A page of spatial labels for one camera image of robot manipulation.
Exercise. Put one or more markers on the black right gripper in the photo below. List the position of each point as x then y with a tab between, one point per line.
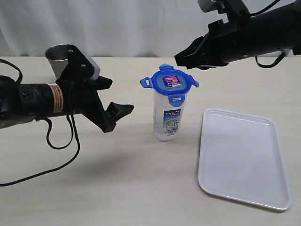
220	45

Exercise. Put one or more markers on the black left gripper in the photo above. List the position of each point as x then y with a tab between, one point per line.
84	85

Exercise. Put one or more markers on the blue container lid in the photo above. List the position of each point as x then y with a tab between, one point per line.
170	82

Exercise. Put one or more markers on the clear tall plastic container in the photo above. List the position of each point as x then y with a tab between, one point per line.
167	115

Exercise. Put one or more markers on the stainless steel cup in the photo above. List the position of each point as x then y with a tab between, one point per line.
57	56

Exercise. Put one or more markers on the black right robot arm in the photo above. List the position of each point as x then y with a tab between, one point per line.
245	35

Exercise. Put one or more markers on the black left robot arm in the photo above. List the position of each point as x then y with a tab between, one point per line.
23	103

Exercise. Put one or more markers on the white backdrop curtain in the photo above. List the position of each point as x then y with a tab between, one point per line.
103	28

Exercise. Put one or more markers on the white plastic tray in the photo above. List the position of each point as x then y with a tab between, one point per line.
240	159

